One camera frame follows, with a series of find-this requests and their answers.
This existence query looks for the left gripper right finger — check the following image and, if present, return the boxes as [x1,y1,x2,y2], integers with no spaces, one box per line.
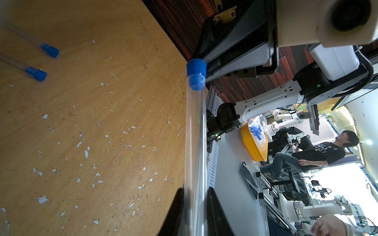
[206,187,235,236]

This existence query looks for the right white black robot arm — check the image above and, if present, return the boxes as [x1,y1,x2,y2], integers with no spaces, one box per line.
[187,1,378,138]

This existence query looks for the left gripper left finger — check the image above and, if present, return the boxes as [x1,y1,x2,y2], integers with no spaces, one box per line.
[158,188,185,236]

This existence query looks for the clear glass test tube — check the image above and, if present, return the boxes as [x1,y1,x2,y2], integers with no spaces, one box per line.
[1,20,44,49]

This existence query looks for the seated person black shirt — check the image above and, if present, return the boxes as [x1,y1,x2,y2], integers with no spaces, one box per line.
[260,130,359,180]

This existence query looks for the blue stopper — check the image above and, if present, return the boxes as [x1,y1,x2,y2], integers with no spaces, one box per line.
[25,67,47,82]
[40,44,60,58]
[186,59,207,91]

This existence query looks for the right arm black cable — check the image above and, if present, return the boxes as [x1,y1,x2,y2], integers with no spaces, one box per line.
[330,45,375,98]

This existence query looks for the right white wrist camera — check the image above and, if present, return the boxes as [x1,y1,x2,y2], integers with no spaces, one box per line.
[277,1,378,47]

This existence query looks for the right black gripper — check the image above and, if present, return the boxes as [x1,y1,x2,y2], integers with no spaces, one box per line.
[193,1,279,83]

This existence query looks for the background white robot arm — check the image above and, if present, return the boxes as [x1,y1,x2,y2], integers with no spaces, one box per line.
[207,186,368,236]

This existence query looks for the yellow container outside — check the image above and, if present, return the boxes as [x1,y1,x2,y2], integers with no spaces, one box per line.
[240,115,268,162]

